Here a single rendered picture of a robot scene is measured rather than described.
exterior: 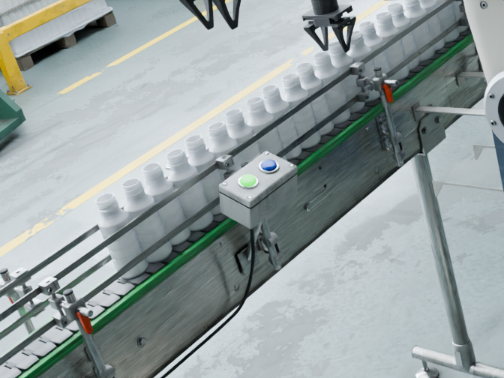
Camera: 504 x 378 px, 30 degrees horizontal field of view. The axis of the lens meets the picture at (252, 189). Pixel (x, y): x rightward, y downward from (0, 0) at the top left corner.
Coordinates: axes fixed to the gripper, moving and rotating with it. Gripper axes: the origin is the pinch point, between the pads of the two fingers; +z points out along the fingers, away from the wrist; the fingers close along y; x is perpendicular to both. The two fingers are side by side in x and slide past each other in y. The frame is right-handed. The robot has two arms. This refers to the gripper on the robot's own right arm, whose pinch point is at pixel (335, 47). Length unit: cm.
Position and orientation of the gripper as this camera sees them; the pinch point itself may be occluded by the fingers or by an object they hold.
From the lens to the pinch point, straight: 218.3
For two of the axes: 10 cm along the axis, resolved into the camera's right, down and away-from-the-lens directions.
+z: 2.7, 8.6, 4.2
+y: -7.1, -1.2, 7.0
